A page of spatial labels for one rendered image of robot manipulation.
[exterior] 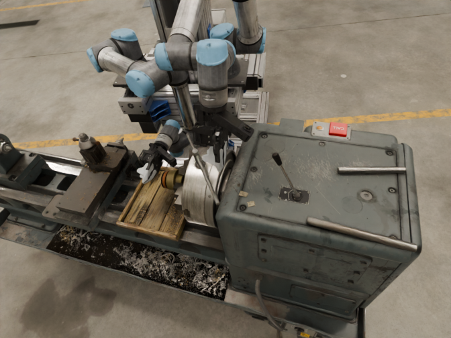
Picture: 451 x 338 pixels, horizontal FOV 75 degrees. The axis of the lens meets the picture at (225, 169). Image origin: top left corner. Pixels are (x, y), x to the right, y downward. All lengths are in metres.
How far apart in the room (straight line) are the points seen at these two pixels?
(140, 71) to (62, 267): 1.79
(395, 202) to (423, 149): 2.08
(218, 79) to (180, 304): 1.69
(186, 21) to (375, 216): 0.78
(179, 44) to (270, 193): 0.51
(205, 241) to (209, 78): 0.78
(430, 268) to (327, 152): 1.52
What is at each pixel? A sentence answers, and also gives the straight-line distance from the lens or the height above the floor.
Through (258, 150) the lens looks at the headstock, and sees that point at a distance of 1.06.
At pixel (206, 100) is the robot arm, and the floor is 1.58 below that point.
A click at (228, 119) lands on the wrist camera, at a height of 1.52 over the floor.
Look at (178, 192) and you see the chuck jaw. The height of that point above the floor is 1.11.
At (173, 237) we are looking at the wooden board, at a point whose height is 0.90.
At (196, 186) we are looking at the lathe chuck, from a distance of 1.05.
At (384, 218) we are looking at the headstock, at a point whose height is 1.25.
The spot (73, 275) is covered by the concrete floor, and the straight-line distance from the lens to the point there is 2.55.
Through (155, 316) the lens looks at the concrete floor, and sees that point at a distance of 2.20.
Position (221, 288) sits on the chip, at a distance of 1.56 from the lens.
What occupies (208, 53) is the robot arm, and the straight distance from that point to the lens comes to 0.73.
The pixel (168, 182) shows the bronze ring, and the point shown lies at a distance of 1.23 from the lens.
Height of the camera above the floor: 2.04
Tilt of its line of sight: 51 degrees down
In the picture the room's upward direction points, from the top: 10 degrees counter-clockwise
